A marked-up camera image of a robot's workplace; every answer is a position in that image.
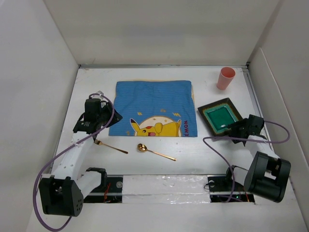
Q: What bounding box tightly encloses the gold fork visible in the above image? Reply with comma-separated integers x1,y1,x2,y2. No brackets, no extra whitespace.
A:
94,139,128,154

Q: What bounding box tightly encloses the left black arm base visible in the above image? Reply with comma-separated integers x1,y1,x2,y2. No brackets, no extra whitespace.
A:
77,175,123,203

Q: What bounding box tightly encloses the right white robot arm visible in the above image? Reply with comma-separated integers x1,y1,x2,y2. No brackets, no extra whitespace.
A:
223,115,291,203

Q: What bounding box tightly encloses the green square plate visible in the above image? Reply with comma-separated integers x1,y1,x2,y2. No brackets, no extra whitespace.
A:
198,98,243,137

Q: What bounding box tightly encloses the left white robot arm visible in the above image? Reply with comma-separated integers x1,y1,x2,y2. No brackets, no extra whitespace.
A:
39,98,122,217

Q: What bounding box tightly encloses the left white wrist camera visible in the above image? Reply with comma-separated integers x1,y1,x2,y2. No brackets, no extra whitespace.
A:
89,90,104,99

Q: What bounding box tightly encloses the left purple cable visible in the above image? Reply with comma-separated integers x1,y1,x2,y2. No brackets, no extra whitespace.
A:
32,93,115,232

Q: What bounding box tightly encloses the gold spoon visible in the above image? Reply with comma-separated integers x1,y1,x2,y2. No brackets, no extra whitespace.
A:
137,144,177,161

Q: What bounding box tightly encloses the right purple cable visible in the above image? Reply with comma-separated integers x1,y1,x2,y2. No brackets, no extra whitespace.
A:
202,120,290,203

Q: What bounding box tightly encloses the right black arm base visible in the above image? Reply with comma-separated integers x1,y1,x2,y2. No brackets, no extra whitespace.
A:
204,168,255,203

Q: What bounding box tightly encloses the pink plastic cup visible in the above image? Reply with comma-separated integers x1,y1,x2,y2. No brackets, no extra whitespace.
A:
216,67,236,90

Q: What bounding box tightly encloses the blue yellow printed cloth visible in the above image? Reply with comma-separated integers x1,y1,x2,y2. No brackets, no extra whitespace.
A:
109,80,197,137

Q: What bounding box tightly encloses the purple cable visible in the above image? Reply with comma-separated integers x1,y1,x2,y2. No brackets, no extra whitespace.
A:
202,120,290,203
32,93,115,232

